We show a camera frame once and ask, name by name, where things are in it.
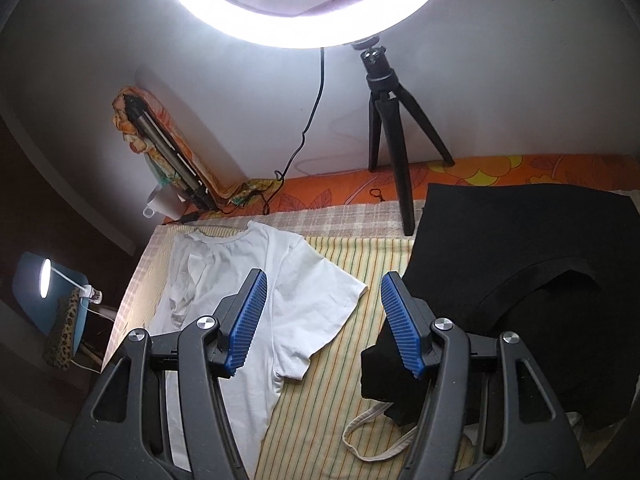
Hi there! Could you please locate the leopard print cloth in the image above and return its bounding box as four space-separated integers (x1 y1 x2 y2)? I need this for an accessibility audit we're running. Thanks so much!
42 292 83 371

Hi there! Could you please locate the black mini tripod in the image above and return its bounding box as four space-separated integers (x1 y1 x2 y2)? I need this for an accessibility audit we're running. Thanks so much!
350 40 457 237

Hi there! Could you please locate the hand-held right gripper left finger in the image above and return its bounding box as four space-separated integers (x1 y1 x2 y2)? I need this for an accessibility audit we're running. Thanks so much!
57 267 271 480

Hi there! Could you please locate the black t-shirt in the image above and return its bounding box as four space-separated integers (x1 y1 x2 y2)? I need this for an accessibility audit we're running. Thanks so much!
360 182 640 433

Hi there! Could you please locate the white tote bag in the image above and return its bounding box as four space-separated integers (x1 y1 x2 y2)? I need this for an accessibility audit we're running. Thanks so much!
341 400 483 462

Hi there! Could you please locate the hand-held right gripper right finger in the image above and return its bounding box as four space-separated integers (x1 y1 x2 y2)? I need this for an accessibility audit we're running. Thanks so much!
380 271 586 480

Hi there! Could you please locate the blue chair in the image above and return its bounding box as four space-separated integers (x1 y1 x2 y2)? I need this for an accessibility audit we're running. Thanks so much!
12 252 88 356

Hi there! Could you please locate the white t-shirt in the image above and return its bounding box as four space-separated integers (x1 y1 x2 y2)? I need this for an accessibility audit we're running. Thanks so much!
147 220 368 480

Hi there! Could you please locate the folded black light stand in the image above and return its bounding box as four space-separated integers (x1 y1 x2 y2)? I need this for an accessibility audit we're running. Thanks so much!
122 92 221 211

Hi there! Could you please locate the white ring light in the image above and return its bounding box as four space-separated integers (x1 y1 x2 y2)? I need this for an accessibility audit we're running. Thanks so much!
156 0 458 50

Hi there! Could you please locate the white lamp cable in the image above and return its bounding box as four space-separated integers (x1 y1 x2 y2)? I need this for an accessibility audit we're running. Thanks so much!
70 302 118 375

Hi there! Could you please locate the yellow striped bed sheet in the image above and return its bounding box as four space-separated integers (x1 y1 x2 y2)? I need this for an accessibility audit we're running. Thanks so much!
105 225 476 480

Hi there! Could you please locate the white clip desk lamp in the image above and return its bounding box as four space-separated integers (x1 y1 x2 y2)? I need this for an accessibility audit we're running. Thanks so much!
35 257 106 311

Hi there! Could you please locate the black ring light cable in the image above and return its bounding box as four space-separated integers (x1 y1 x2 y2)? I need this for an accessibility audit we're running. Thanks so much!
220 47 328 216

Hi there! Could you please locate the white cup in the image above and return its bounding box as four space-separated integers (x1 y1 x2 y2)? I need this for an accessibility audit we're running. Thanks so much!
142 185 188 222

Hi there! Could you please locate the orange floral bed sheet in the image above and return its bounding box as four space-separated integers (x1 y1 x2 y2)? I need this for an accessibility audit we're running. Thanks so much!
185 152 640 221

